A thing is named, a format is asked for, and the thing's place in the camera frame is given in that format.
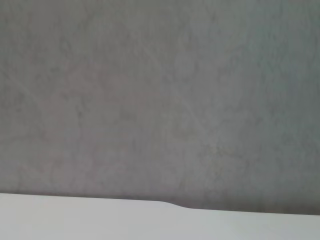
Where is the white table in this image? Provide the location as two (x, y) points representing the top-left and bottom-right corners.
(0, 192), (320, 240)

